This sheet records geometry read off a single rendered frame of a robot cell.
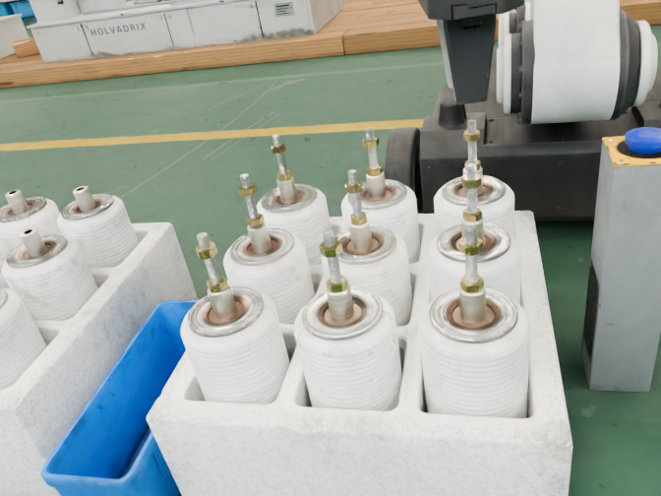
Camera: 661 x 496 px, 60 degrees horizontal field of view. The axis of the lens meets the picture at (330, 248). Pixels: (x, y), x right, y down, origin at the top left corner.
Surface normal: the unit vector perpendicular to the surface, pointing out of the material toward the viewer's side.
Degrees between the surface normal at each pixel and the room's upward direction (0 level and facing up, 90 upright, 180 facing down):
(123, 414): 88
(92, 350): 90
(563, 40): 55
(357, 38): 90
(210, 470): 90
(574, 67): 73
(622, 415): 0
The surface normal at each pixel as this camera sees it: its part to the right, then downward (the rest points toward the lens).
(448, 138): -0.28, -0.21
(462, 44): -0.03, 0.53
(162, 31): -0.25, 0.54
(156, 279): 0.97, -0.02
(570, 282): -0.15, -0.84
